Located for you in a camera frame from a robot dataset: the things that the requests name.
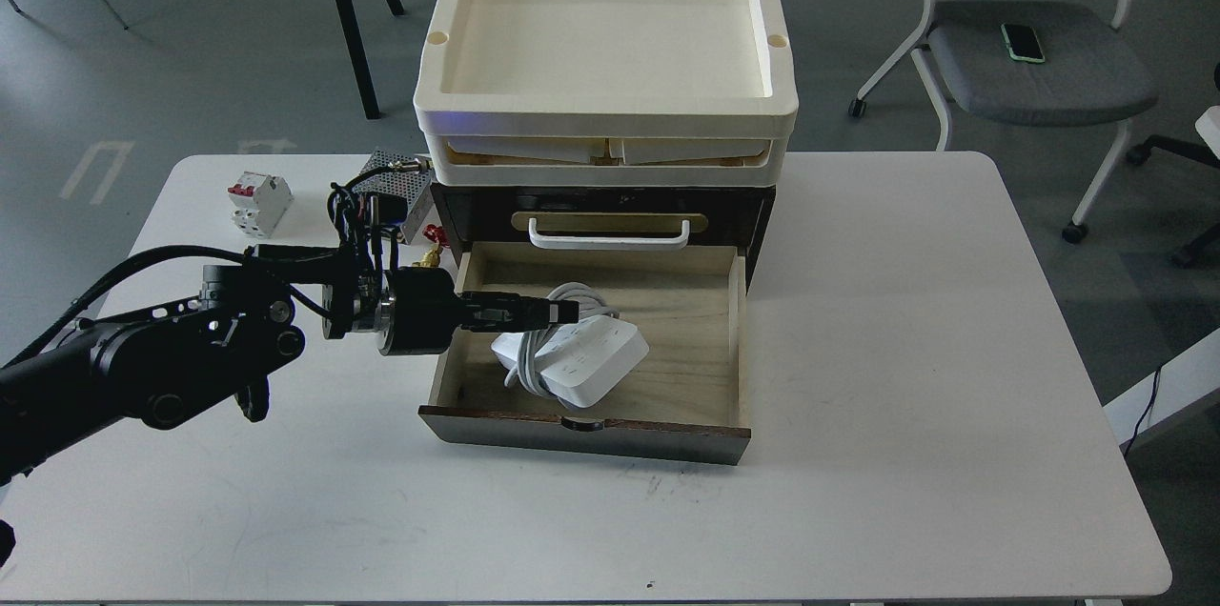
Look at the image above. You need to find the white desk edge with cable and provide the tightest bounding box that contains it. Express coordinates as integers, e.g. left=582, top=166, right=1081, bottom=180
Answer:
left=1104, top=330, right=1219, bottom=454

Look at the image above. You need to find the green cased smartphone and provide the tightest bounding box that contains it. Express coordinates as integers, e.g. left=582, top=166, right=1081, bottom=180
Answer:
left=1000, top=23, right=1046, bottom=65

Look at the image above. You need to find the brass valve red handle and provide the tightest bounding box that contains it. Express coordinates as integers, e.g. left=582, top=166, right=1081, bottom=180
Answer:
left=414, top=224, right=450, bottom=269

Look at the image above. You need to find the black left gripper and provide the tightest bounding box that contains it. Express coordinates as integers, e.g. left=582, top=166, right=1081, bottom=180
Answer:
left=377, top=267, right=580, bottom=355

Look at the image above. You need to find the white power strip with cable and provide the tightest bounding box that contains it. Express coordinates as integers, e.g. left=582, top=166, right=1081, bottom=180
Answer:
left=490, top=283, right=649, bottom=410

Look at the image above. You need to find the white red circuit breaker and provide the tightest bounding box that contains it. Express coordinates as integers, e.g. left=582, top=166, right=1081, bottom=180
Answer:
left=227, top=171, right=294, bottom=238

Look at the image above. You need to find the metal mesh power supply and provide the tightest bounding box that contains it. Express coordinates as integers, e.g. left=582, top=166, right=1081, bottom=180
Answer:
left=345, top=149, right=436, bottom=244

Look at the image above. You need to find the cream plastic stacked tray organizer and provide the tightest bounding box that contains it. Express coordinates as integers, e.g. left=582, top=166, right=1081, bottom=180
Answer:
left=414, top=0, right=799, bottom=188

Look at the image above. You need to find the grey office chair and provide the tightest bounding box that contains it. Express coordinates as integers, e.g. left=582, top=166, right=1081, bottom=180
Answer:
left=849, top=0, right=1158, bottom=244

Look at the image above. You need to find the white drawer handle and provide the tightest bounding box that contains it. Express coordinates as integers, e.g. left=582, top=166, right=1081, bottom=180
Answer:
left=527, top=216, right=692, bottom=252

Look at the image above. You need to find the black chair base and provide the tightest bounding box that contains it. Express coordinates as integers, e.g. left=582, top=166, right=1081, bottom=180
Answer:
left=1127, top=134, right=1220, bottom=269

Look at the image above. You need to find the open wooden drawer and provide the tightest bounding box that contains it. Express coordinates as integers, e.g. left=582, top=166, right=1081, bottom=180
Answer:
left=418, top=244, right=752, bottom=465

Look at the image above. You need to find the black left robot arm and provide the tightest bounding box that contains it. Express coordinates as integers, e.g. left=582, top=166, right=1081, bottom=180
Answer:
left=1, top=244, right=580, bottom=480

